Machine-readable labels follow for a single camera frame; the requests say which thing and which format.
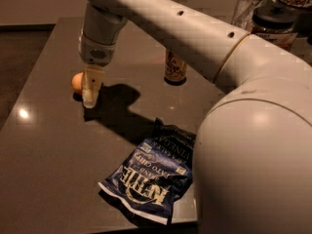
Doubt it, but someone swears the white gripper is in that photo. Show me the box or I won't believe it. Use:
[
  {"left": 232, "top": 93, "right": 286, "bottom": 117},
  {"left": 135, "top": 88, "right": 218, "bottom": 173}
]
[{"left": 79, "top": 3, "right": 128, "bottom": 108}]

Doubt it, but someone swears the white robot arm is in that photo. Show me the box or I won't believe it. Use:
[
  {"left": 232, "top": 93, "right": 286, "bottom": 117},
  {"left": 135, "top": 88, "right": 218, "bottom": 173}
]
[{"left": 88, "top": 0, "right": 312, "bottom": 234}]

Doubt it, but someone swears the orange soda can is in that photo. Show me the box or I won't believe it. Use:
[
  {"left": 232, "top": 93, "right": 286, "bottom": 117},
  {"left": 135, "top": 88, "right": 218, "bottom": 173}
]
[{"left": 164, "top": 50, "right": 186, "bottom": 85}]

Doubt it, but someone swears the blue Kettle chip bag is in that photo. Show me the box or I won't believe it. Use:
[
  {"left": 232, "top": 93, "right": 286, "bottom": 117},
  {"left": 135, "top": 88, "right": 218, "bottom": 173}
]
[{"left": 98, "top": 119, "right": 196, "bottom": 224}]

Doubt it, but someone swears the orange fruit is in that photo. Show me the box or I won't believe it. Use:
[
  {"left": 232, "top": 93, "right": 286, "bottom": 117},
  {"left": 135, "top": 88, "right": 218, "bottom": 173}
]
[{"left": 71, "top": 72, "right": 83, "bottom": 95}]

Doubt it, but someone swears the clear glass cup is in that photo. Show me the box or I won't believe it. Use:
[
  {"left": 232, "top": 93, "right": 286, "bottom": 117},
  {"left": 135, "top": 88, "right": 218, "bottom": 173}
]
[{"left": 231, "top": 0, "right": 267, "bottom": 31}]

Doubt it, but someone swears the black-lidded snack jar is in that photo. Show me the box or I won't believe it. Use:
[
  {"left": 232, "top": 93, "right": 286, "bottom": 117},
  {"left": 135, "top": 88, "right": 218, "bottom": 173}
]
[{"left": 251, "top": 3, "right": 297, "bottom": 51}]

